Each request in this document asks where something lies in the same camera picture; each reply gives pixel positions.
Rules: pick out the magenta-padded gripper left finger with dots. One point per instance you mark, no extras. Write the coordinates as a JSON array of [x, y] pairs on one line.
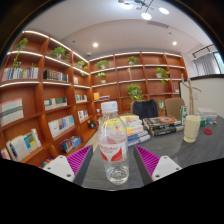
[[58, 165]]

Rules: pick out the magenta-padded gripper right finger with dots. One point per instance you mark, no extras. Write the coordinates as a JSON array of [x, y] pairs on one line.
[[165, 165]]

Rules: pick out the clear plastic water bottle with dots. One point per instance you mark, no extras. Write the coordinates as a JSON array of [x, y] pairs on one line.
[[113, 146]]

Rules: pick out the cream ribbed cup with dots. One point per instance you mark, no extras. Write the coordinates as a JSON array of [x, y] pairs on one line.
[[191, 130]]

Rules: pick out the colourful book stack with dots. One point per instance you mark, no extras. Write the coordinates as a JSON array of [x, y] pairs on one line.
[[135, 130]]

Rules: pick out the green and white carton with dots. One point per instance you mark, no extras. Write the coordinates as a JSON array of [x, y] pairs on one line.
[[183, 115]]

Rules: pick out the flat round red coaster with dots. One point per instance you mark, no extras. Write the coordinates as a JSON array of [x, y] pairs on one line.
[[207, 131]]

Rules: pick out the small green box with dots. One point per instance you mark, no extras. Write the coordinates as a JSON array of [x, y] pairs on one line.
[[202, 120]]

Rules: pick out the dark blue chair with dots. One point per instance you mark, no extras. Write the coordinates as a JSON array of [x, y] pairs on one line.
[[145, 108]]

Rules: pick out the white box stack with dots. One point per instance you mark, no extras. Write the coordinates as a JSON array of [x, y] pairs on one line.
[[206, 113]]

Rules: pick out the wooden artist mannequin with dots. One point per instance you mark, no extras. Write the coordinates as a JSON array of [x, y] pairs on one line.
[[190, 96]]

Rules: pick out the wooden shelf unit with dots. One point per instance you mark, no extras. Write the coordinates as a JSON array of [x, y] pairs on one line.
[[36, 93]]

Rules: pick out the grey curtain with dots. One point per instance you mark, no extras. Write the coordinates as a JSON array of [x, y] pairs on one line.
[[205, 64]]

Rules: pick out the window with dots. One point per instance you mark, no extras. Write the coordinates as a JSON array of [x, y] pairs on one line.
[[220, 62]]

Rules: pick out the recessed ceiling spotlight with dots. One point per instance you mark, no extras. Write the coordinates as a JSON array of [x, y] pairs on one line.
[[174, 43], [95, 44]]

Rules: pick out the ceiling air vent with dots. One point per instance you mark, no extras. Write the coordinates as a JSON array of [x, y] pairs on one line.
[[157, 24]]

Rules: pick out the branched ceiling lamp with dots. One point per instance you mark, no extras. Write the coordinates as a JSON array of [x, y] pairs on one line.
[[146, 10]]

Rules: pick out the black track light rail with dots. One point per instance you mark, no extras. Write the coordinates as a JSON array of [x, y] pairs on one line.
[[203, 49]]

